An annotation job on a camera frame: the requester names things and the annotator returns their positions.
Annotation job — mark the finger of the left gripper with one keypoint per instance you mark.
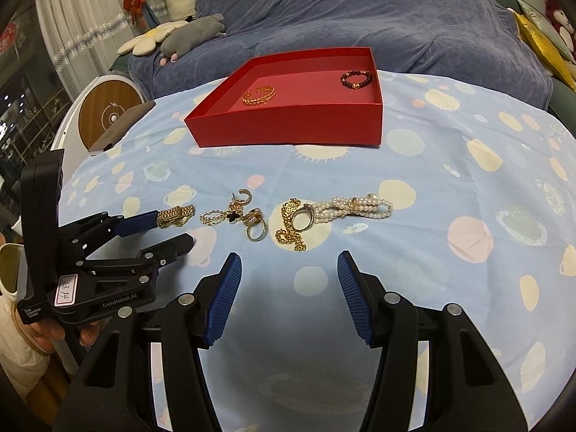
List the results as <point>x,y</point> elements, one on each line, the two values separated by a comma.
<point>146,262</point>
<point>87,235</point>

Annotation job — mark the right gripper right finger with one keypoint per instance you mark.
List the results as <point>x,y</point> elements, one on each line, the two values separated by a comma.
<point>467,388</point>

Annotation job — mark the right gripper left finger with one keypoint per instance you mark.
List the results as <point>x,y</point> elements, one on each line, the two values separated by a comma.
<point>112,390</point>

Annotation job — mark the gold wristwatch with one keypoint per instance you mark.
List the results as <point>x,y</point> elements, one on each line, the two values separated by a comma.
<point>177,216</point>

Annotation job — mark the gold hoop earring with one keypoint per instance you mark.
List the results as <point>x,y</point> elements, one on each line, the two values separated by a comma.
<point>242,198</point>

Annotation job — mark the red shallow cardboard tray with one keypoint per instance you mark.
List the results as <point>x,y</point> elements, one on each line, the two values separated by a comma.
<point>328,96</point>

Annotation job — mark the person's left hand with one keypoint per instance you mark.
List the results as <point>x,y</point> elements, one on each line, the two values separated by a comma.
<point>47,331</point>

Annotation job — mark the round wooden white side table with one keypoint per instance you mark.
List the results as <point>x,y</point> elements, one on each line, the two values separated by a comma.
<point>95,110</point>

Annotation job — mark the planet print blue tablecloth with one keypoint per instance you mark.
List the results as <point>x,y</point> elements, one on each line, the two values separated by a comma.
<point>483,194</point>

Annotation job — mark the white flower plush pillow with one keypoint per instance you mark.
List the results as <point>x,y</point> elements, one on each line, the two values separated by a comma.
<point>146,43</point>

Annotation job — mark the white sheer curtain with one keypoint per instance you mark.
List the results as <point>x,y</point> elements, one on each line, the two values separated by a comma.
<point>82,38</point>

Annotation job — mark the grey plush toy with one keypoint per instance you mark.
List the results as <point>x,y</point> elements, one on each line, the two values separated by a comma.
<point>193,34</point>

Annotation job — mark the red ribbon bow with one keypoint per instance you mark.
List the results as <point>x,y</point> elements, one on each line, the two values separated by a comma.
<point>135,8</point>

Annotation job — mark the green sofa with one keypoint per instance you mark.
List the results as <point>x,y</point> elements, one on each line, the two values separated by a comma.
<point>562,103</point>

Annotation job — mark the yellow satin pillow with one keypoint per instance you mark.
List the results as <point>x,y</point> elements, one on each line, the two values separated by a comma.
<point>544,49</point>

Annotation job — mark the blue-grey bed blanket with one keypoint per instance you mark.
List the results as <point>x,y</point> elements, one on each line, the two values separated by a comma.
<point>472,41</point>

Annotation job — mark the grey patterned pillow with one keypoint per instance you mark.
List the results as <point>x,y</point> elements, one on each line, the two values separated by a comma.
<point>543,23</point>

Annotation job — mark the red monkey plush toy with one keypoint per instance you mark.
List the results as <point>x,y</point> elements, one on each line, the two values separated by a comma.
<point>562,25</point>

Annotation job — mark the gold chain-link bangle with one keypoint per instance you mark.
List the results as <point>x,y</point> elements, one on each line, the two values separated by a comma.
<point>259,95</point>

